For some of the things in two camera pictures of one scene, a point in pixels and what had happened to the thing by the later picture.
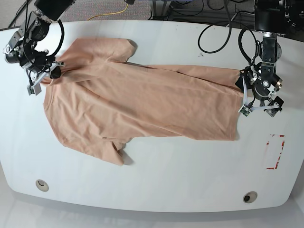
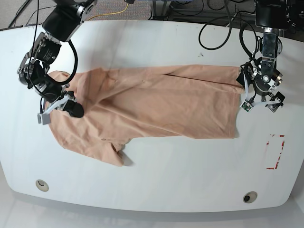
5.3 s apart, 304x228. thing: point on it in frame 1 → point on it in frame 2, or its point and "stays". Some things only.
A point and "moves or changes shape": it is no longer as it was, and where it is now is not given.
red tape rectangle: x=277 y=164 stays
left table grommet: x=42 y=185 stays
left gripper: x=35 y=61 → x=53 y=94
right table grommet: x=250 y=196 stays
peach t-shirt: x=101 y=101 moves or changes shape
